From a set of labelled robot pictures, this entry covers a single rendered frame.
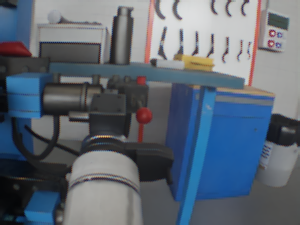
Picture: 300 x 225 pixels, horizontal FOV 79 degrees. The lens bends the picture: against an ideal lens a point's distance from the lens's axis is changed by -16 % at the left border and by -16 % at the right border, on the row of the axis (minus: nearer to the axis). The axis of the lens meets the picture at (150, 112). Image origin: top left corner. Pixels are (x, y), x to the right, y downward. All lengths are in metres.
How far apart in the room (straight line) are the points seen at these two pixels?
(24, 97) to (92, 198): 0.48
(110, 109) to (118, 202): 0.12
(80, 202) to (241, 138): 1.59
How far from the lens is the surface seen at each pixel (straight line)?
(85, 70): 0.72
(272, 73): 3.32
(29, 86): 0.64
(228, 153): 1.73
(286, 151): 2.21
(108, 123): 0.28
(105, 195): 0.21
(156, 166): 0.29
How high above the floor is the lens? 1.10
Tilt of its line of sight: 15 degrees down
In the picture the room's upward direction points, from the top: 5 degrees clockwise
